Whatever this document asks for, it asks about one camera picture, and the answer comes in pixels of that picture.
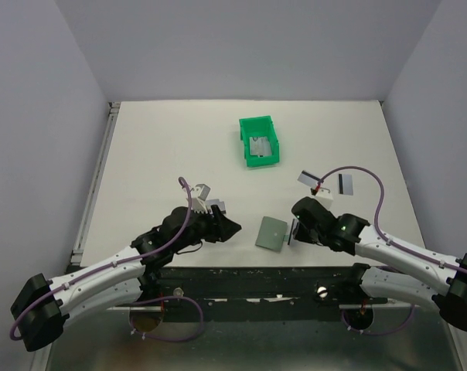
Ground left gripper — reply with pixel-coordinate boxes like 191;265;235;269
172;205;242;254

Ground green leather card holder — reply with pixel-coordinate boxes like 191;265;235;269
255;216;288;253

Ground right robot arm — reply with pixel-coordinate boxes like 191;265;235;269
291;197;467;332

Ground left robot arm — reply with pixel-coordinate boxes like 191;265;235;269
9;206;241;352

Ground card under patterned card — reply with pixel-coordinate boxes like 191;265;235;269
218;201;227;215

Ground patterned credit card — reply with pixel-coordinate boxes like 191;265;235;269
206;199;225;213

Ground silver card near right gripper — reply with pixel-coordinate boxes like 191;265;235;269
298;170;320;189

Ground far right silver card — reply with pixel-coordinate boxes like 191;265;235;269
338;173;354;196

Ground silver card in bin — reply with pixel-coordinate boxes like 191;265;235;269
249;136;273;158

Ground green plastic bin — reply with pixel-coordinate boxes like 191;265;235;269
239;116;280;168

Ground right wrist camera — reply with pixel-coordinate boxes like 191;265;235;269
310;182;333;210

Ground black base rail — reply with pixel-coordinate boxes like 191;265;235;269
113;264;389;324

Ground left aluminium frame extrusion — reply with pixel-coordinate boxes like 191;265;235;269
28;100;121;371

